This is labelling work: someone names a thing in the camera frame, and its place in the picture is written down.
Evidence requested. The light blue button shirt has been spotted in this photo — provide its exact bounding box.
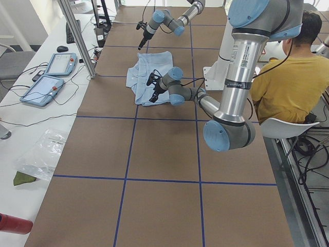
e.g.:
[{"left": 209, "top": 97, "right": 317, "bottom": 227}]
[{"left": 125, "top": 50, "right": 175, "bottom": 107}]

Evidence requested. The blue teach pendant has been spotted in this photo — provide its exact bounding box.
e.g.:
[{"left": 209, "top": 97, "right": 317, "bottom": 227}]
[
  {"left": 44, "top": 52, "right": 77, "bottom": 77},
  {"left": 20, "top": 75, "right": 64, "bottom": 107}
]

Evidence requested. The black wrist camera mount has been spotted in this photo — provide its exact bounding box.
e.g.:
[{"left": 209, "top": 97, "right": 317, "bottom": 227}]
[
  {"left": 136, "top": 21, "right": 147, "bottom": 31},
  {"left": 146, "top": 69, "right": 162, "bottom": 86}
]

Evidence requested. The lower blue teach pendant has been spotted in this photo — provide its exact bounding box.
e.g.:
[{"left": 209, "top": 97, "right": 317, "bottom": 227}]
[{"left": 20, "top": 75, "right": 64, "bottom": 107}]

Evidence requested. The aluminium frame post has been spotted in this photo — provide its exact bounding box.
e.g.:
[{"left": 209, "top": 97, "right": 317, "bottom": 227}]
[{"left": 58, "top": 0, "right": 96, "bottom": 79}]

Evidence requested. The black keyboard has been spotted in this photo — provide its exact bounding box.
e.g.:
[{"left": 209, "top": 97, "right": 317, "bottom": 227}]
[{"left": 65, "top": 19, "right": 82, "bottom": 44}]

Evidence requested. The red bottle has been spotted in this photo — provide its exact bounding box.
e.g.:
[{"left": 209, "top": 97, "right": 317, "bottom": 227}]
[{"left": 0, "top": 214, "right": 33, "bottom": 235}]

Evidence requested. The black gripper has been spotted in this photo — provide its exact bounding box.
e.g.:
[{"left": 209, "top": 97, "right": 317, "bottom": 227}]
[
  {"left": 138, "top": 25, "right": 156, "bottom": 50},
  {"left": 149, "top": 78, "right": 168, "bottom": 103}
]

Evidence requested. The upper blue teach pendant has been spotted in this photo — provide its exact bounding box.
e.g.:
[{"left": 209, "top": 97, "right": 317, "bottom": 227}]
[{"left": 44, "top": 52, "right": 77, "bottom": 77}]

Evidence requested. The person in yellow shirt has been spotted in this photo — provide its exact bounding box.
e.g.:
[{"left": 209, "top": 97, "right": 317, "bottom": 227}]
[{"left": 250, "top": 11, "right": 328, "bottom": 124}]

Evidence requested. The black computer mouse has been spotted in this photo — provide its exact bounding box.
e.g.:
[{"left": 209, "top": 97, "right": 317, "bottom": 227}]
[{"left": 57, "top": 45, "right": 68, "bottom": 52}]

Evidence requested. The clear plastic bag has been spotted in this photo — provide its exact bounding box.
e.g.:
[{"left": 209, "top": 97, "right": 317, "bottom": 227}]
[{"left": 15, "top": 128, "right": 69, "bottom": 181}]

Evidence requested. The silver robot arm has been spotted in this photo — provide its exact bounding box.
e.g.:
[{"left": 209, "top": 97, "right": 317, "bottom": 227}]
[
  {"left": 147, "top": 1, "right": 303, "bottom": 152},
  {"left": 136, "top": 0, "right": 205, "bottom": 50}
]

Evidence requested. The white chair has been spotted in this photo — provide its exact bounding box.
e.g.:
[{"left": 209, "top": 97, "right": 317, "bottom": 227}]
[{"left": 260, "top": 118, "right": 320, "bottom": 139}]

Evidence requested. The green cloth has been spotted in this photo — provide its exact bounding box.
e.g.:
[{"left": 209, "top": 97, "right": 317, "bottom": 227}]
[{"left": 13, "top": 171, "right": 36, "bottom": 186}]

